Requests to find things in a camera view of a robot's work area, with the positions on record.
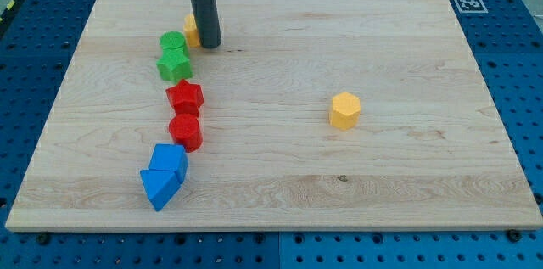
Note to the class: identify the yellow hexagon block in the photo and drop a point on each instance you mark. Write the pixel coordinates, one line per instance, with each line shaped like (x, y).
(345, 111)

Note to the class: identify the yellow heart block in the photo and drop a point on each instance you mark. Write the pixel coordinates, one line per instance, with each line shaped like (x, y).
(191, 31)

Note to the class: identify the wooden board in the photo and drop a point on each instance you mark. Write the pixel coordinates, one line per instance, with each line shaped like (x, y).
(429, 151)

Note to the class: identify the red star block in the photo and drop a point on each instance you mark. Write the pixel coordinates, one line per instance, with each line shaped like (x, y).
(185, 98)

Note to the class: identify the red cylinder block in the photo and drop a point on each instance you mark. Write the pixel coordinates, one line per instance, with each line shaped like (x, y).
(185, 130)

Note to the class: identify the green star block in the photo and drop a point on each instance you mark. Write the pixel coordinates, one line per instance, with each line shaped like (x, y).
(174, 66)

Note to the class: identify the blue cube block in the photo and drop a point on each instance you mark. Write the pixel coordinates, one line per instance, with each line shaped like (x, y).
(170, 157)

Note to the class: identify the green cylinder block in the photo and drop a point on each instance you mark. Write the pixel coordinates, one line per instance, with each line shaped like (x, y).
(174, 40)

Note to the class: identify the blue triangle block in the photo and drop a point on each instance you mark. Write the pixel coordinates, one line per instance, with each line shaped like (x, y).
(160, 186)

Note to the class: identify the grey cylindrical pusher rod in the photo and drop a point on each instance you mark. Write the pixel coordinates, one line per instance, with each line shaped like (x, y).
(207, 21)

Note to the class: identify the white fiducial marker tag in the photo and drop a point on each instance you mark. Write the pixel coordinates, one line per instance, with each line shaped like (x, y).
(471, 6)

